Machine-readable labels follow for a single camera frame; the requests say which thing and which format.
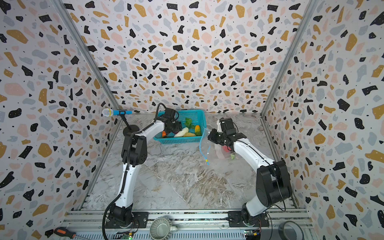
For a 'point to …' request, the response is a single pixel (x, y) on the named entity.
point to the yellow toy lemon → (189, 134)
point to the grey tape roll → (300, 235)
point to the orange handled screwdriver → (64, 231)
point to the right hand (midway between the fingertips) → (205, 133)
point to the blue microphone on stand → (130, 129)
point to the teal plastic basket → (194, 123)
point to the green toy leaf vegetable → (188, 123)
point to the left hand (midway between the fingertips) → (179, 125)
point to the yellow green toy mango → (198, 132)
